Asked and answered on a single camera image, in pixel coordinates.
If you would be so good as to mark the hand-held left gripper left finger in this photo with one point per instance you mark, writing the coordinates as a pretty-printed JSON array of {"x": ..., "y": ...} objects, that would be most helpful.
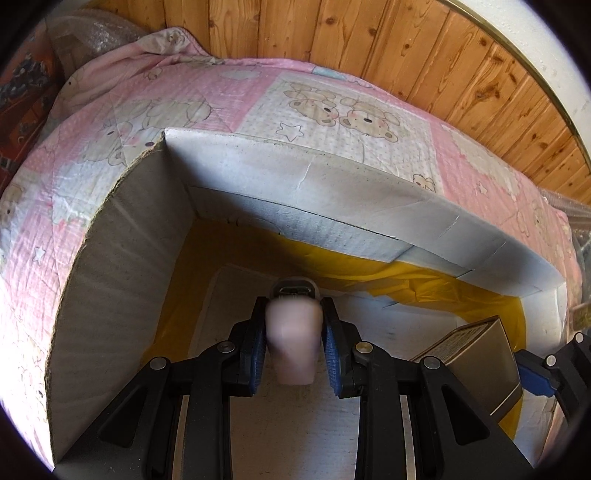
[{"x": 256, "y": 353}]

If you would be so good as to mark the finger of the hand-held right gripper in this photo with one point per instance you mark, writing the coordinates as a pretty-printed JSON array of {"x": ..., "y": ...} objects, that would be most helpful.
[{"x": 535, "y": 374}]

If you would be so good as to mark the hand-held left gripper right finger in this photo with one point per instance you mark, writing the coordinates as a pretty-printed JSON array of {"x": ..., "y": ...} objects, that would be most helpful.
[{"x": 331, "y": 355}]

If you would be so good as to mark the pink stapler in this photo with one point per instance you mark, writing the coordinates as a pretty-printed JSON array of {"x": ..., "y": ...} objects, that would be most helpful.
[{"x": 293, "y": 341}]

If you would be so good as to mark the gold metallic box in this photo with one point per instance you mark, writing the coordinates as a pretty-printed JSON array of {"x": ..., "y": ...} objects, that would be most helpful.
[{"x": 480, "y": 369}]

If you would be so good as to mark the white cardboard box yellow tape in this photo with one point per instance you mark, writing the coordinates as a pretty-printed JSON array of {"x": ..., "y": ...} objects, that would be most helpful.
[{"x": 323, "y": 184}]

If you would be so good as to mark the clear plastic bag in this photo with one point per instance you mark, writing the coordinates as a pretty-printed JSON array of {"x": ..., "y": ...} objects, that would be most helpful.
[{"x": 579, "y": 240}]

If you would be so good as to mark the pink bear printed blanket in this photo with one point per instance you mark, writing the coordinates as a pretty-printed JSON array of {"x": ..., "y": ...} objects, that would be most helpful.
[{"x": 184, "y": 92}]

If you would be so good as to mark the red patterned cloth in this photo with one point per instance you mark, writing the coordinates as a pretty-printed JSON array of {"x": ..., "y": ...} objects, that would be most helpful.
[{"x": 27, "y": 101}]

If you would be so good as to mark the clear bubble wrap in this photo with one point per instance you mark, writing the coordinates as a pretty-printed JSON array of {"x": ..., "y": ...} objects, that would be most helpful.
[{"x": 92, "y": 37}]

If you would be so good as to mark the brass wall trim strip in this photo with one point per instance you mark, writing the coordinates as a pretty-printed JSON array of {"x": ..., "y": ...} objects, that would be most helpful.
[{"x": 531, "y": 69}]

